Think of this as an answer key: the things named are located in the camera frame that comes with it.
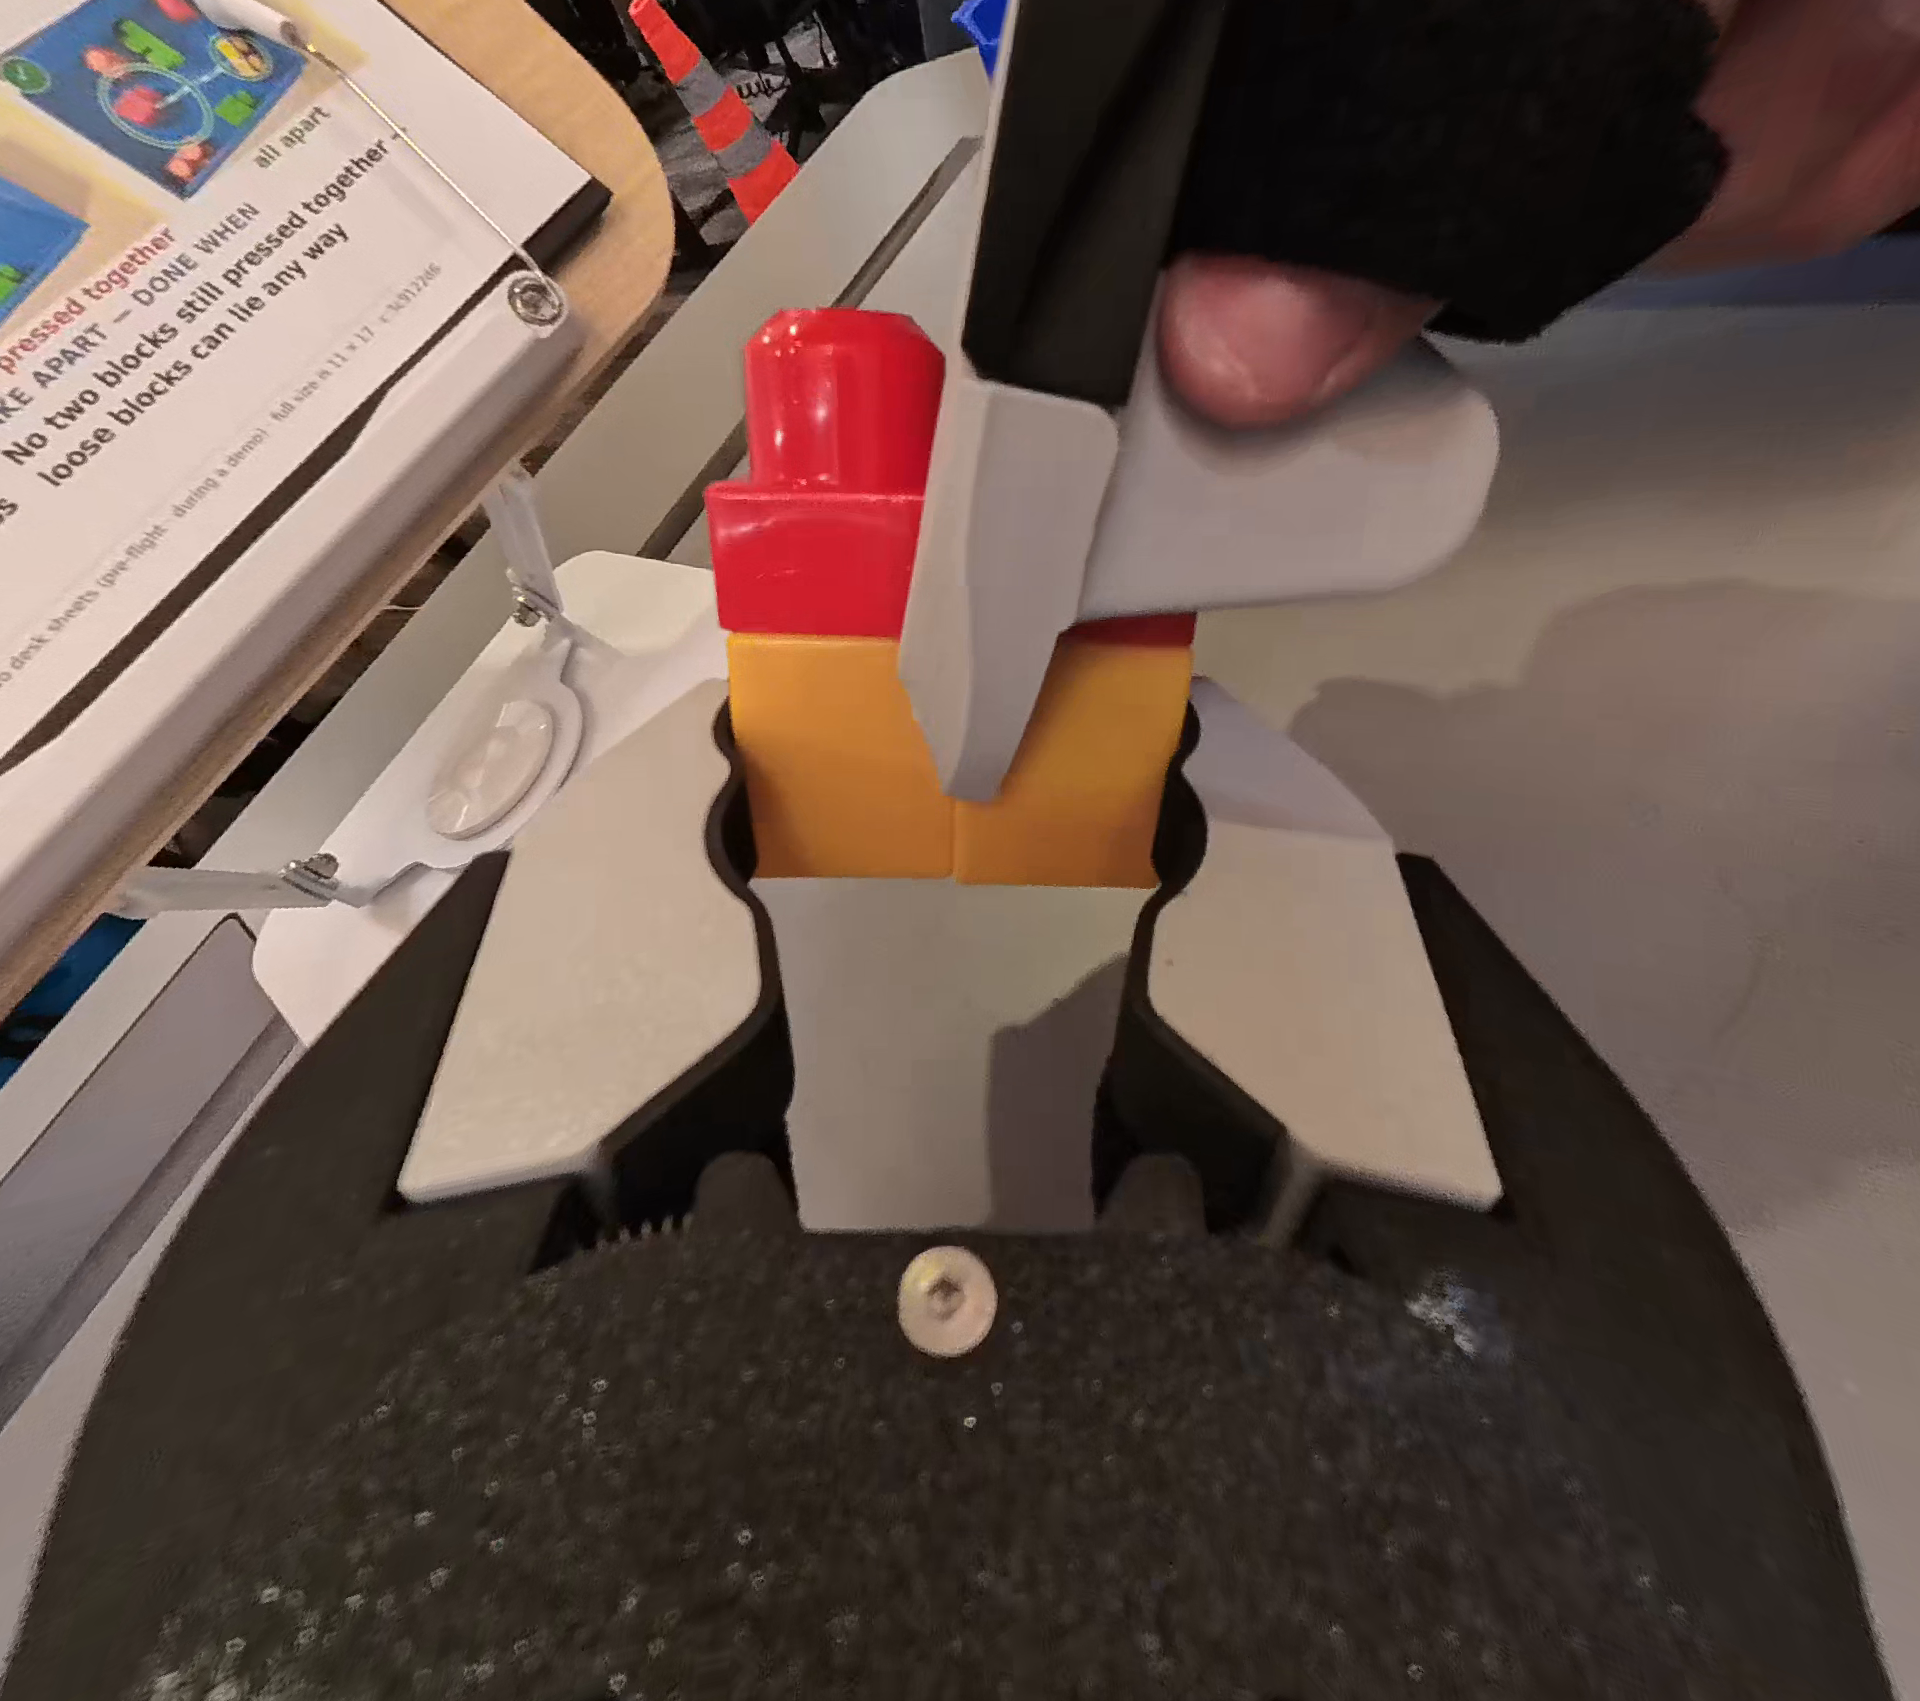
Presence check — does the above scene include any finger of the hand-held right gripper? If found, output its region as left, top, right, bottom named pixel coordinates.
left=896, top=370, right=1129, bottom=807

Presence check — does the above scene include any orange traffic cone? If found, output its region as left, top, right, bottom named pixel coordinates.
left=627, top=0, right=805, bottom=227

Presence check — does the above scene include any printed instruction sheet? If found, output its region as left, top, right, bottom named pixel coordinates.
left=0, top=0, right=615, bottom=759

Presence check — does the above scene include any white document stand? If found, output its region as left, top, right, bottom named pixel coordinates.
left=0, top=0, right=726, bottom=1047

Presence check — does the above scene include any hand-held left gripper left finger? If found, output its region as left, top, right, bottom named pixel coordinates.
left=397, top=678, right=794, bottom=1240

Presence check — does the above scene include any yellow one-stud building block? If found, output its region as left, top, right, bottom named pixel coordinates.
left=953, top=643, right=1198, bottom=890
left=726, top=629, right=959, bottom=881

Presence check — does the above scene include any red two-stud building block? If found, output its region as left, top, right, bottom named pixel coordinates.
left=705, top=307, right=1200, bottom=652

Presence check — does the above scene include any person's right hand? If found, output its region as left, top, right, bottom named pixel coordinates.
left=1163, top=0, right=1920, bottom=430

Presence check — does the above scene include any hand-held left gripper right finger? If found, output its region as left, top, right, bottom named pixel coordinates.
left=1093, top=678, right=1506, bottom=1250

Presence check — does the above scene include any dark grey desk cable cover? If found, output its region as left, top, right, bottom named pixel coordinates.
left=0, top=913, right=303, bottom=1433

